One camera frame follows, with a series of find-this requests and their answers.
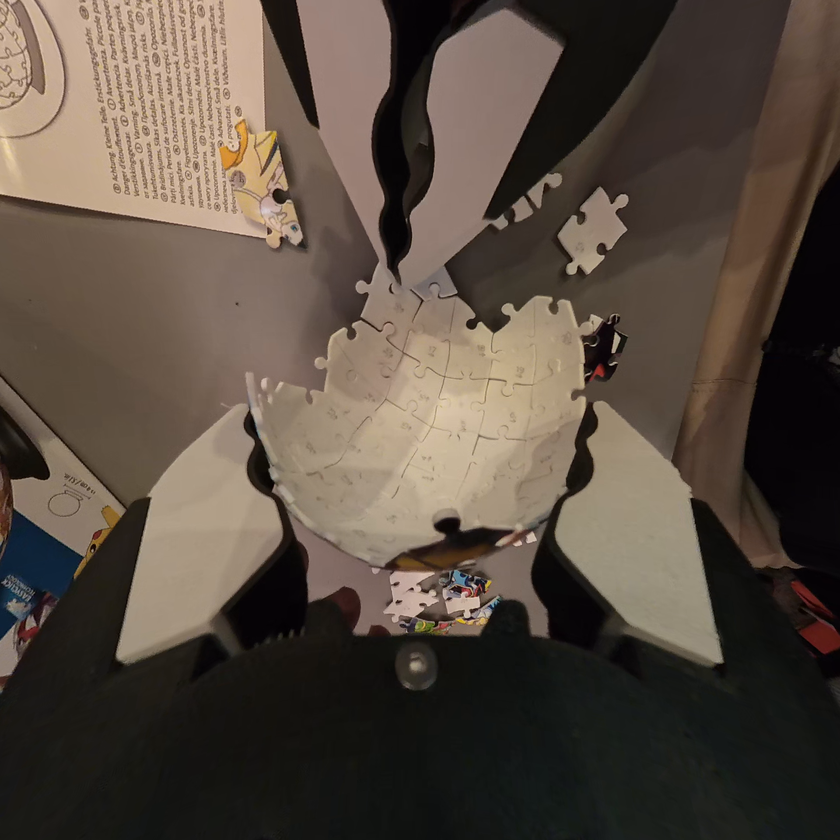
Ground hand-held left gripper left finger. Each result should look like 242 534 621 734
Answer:
115 403 309 667

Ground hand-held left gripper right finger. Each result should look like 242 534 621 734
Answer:
532 400 724 669

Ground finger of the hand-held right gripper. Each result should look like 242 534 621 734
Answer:
298 0 424 284
397 3 567 291

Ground partly built puzzle ball shell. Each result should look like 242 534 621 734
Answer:
246 266 588 571

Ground yellow cream joined puzzle pieces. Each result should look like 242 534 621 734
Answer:
220 118 308 250

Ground blue puzzle box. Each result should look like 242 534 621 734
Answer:
0 377 127 686

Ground black red puzzle piece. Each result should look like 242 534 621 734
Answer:
581 314 630 383

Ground puzzle instruction leaflet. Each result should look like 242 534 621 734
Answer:
0 0 266 237

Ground heap of loose puzzle pieces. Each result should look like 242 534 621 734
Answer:
384 570 503 636

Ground red black object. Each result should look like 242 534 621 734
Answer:
791 577 840 657

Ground person's black jacket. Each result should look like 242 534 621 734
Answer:
745 164 840 572

